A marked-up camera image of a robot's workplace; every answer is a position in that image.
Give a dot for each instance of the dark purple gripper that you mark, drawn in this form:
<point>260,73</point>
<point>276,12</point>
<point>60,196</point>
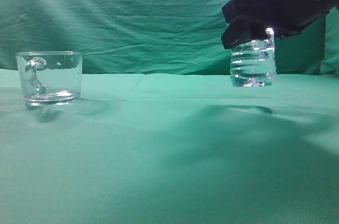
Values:
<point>247,20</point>

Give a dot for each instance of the clear plastic water bottle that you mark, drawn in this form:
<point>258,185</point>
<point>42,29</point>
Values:
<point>253,64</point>

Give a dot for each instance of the green backdrop cloth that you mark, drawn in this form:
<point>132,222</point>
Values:
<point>120,36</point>

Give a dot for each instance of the green table cloth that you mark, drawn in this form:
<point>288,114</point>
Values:
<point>172,149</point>

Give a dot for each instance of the clear glass mug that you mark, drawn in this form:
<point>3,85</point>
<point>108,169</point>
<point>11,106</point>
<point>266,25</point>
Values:
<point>50,77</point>

